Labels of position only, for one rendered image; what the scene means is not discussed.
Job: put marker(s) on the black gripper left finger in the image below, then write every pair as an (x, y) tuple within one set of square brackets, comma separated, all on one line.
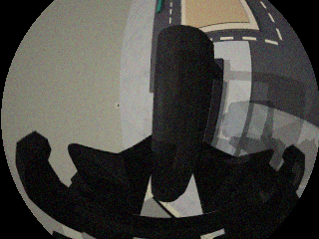
[(130, 168)]

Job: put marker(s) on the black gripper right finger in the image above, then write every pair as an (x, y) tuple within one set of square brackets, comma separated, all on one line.
[(217, 172)]

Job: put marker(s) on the beige square tile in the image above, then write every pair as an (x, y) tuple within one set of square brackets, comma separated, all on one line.
[(218, 15)]

